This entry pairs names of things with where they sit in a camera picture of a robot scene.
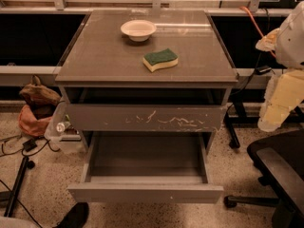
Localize white gripper with foam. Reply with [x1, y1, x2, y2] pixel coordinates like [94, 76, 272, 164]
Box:
[257, 69, 304, 132]

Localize grey drawer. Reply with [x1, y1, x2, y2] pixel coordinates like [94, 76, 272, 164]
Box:
[68, 132, 223, 203]
[66, 104, 226, 132]

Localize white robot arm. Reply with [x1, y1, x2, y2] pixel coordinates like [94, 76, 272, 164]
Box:
[256, 2, 304, 132]

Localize grey drawer cabinet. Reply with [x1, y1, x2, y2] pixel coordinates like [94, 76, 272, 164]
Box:
[54, 9, 239, 154]

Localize black power adapter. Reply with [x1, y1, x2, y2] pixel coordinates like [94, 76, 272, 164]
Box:
[255, 66, 272, 75]

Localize black office chair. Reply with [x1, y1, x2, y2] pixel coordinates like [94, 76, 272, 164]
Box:
[224, 129, 304, 228]

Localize green yellow sponge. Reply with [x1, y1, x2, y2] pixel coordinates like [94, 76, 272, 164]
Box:
[142, 48, 179, 72]

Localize white bowl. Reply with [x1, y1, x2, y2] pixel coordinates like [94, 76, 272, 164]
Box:
[121, 20, 157, 42]

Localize clear plastic bin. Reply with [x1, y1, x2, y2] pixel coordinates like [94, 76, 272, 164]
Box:
[45, 102, 86, 154]

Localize black shoe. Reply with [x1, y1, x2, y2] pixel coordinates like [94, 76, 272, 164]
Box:
[54, 202, 89, 228]

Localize orange brown cloth bag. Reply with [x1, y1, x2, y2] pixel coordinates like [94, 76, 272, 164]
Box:
[18, 75, 61, 137]

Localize black metal stand leg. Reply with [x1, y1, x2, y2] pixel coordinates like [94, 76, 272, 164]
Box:
[0, 157, 34, 218]

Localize black table frame legs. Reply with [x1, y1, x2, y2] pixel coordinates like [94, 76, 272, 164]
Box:
[224, 103, 304, 149]

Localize orange cable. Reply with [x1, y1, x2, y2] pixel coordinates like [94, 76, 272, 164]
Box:
[239, 5, 277, 59]

